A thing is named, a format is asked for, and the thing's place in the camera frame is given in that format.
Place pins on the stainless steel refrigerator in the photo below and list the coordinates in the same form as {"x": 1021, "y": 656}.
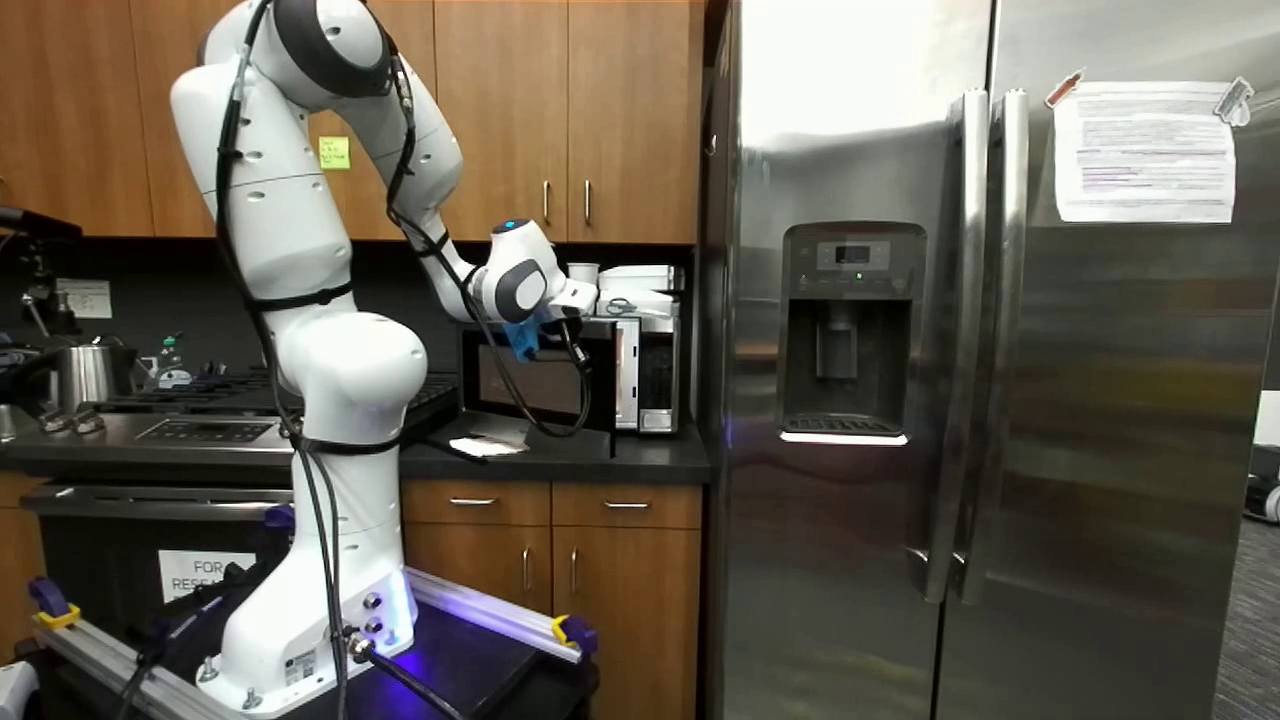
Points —
{"x": 973, "y": 463}

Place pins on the wooden cabinets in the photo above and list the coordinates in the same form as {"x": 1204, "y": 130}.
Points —
{"x": 577, "y": 112}
{"x": 621, "y": 558}

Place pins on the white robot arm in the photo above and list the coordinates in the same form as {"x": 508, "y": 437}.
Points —
{"x": 242, "y": 116}

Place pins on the wooden upper cabinets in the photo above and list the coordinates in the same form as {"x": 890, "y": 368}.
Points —
{"x": 577, "y": 112}

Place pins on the black stainless microwave oven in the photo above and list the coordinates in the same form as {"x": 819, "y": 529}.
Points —
{"x": 598, "y": 374}

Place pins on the yellow sticky note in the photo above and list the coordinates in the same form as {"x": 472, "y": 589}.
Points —
{"x": 335, "y": 152}

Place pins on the white paper on refrigerator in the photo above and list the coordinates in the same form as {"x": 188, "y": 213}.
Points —
{"x": 1145, "y": 149}

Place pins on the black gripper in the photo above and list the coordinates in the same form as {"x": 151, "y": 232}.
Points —
{"x": 577, "y": 298}

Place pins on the white paper on counter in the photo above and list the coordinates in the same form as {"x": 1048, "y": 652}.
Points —
{"x": 487, "y": 450}

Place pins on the wooden lower cabinets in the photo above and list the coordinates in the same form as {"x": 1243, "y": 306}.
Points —
{"x": 621, "y": 558}

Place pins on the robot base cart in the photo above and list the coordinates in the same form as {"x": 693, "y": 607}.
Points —
{"x": 472, "y": 656}

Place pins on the black gas stove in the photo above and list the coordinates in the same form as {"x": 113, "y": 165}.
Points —
{"x": 145, "y": 503}

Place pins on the steel kettle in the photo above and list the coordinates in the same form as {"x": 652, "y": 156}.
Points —
{"x": 91, "y": 374}

